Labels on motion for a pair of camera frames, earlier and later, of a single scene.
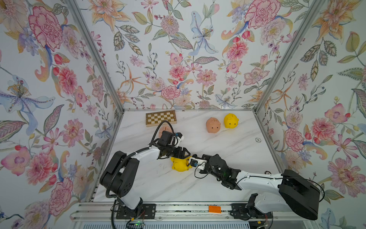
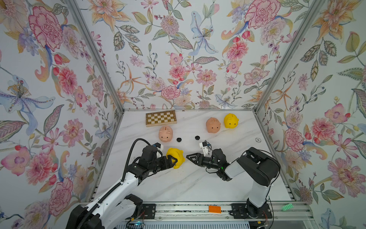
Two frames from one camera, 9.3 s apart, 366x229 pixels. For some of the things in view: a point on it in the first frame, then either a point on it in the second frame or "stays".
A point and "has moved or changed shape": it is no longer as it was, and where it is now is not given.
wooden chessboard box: [154, 119] stays
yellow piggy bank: [180, 165] has moved or changed shape
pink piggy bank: [166, 128] stays
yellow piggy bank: [230, 120] stays
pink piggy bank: [213, 125] stays
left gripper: [178, 150] -> [169, 164]
